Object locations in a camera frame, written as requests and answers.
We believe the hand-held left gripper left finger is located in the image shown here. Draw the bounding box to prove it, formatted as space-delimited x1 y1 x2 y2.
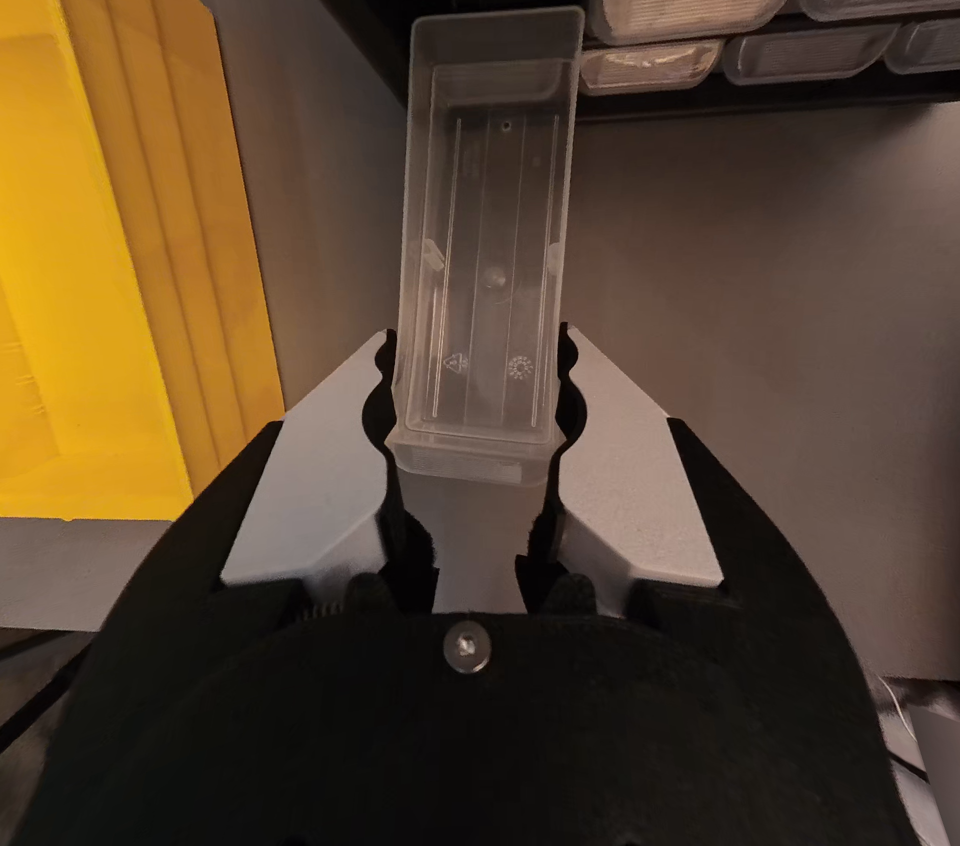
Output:
218 329 440 613

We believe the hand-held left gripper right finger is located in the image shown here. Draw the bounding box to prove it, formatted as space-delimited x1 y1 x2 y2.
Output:
514 323 727 615

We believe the clear plastic drawer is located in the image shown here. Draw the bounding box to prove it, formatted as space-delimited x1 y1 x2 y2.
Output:
393 4 587 487

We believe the yellow plastic bin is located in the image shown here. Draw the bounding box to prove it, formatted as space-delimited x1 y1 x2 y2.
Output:
0 0 285 522

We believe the grey flat object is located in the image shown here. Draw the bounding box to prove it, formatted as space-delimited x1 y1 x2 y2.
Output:
897 702 960 846

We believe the white cable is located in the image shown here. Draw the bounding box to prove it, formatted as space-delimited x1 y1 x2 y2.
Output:
876 675 933 781

